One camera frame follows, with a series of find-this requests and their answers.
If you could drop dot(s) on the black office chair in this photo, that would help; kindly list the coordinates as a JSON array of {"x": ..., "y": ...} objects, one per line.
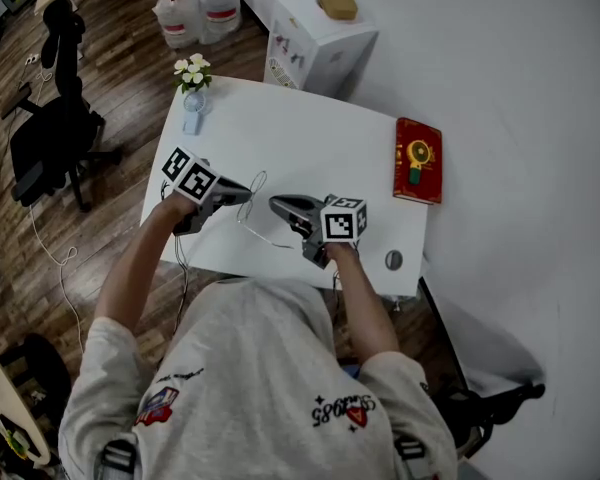
[{"x": 45, "y": 148}]

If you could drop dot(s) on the tan box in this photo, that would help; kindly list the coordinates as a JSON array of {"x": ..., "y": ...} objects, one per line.
[{"x": 337, "y": 3}]

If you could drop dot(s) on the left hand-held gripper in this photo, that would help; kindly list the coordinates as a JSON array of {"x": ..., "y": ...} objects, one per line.
[{"x": 192, "y": 178}]

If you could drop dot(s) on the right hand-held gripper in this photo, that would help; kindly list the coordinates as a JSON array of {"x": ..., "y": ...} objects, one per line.
[{"x": 342, "y": 223}]

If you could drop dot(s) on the person's left forearm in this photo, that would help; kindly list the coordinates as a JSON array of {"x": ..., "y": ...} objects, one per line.
[{"x": 135, "y": 268}]

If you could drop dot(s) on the white flowers in pot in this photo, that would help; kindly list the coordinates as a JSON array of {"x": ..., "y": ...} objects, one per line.
[{"x": 194, "y": 74}]

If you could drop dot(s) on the white water dispenser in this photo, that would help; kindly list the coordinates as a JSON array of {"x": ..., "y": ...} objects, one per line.
[{"x": 325, "y": 48}]

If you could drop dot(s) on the yellow green handheld fan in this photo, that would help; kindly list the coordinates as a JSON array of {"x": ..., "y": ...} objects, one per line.
[{"x": 420, "y": 153}]

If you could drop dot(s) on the person's right forearm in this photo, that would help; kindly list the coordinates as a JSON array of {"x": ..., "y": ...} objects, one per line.
[{"x": 365, "y": 313}]

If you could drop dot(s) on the light blue handheld fan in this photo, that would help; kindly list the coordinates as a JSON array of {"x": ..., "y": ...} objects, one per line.
[{"x": 194, "y": 110}]

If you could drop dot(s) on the white power strip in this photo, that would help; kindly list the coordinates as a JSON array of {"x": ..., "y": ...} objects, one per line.
[{"x": 31, "y": 59}]

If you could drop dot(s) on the clear-framed eyeglasses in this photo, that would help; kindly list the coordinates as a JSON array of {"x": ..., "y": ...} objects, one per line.
[{"x": 258, "y": 182}]

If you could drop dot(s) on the red hardcover book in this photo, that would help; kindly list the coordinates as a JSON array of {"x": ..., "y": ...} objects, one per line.
[{"x": 427, "y": 188}]

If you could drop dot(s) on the black chair with armrest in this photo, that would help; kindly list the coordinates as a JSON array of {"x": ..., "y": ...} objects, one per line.
[{"x": 467, "y": 413}]

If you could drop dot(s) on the person's grey printed shirt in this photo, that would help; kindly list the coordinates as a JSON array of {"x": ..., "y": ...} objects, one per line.
[{"x": 255, "y": 383}]

